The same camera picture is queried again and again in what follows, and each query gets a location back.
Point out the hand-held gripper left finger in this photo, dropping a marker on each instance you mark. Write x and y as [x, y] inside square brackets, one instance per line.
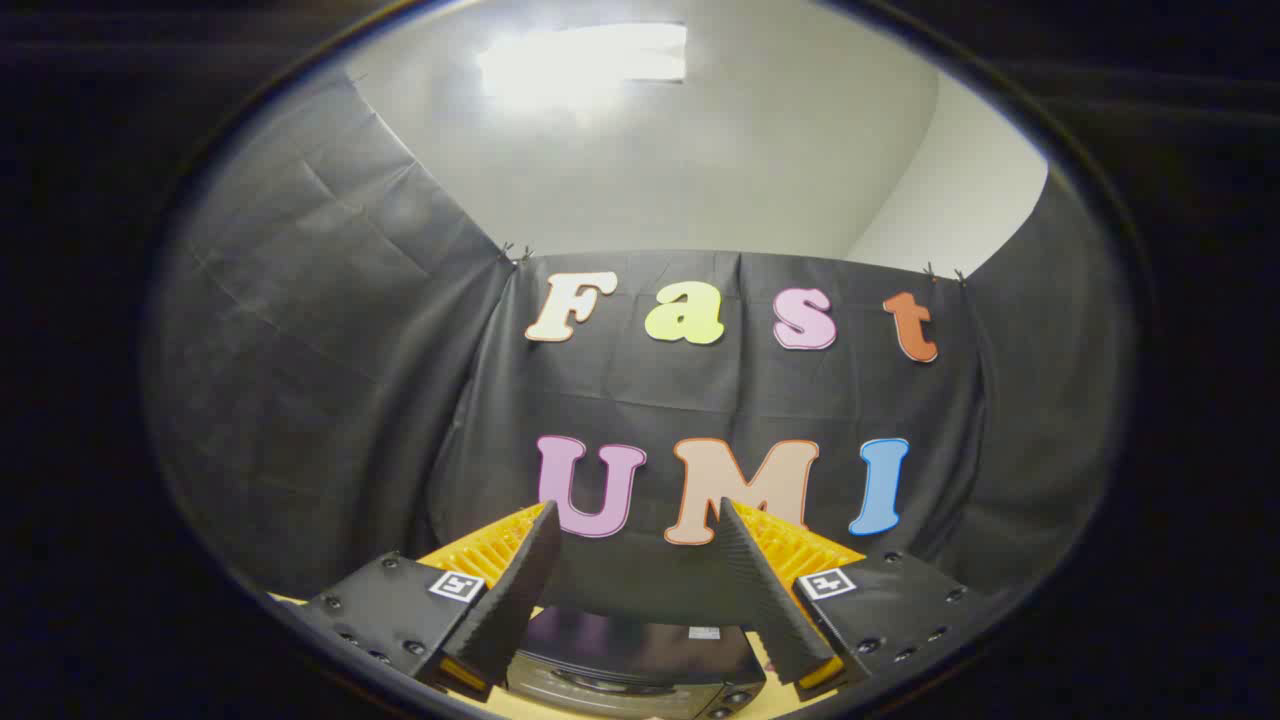
[520, 590]

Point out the black toaster oven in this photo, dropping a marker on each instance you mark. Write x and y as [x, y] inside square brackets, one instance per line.
[640, 652]

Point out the black backdrop cloth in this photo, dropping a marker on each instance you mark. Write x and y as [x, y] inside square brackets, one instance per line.
[350, 400]

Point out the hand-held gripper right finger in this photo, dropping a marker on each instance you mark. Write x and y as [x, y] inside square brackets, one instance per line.
[760, 590]

